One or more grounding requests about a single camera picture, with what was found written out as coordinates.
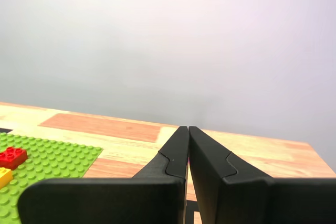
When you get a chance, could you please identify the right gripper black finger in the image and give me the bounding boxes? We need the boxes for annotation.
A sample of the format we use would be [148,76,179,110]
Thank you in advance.
[17,125,190,224]
[188,125,336,224]

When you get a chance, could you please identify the yellow two-by-four brick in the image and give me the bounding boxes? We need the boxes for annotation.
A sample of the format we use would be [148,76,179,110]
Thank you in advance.
[0,167,14,189]

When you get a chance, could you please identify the green studded baseplate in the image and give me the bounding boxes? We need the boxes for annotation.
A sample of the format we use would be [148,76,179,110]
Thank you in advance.
[0,132,103,224]

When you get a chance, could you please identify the red two-by-two brick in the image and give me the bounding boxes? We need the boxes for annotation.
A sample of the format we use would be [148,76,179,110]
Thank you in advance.
[0,146,29,170]

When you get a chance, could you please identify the black tape rectangle marker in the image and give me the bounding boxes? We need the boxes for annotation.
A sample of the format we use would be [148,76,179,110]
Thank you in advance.
[185,199,202,224]

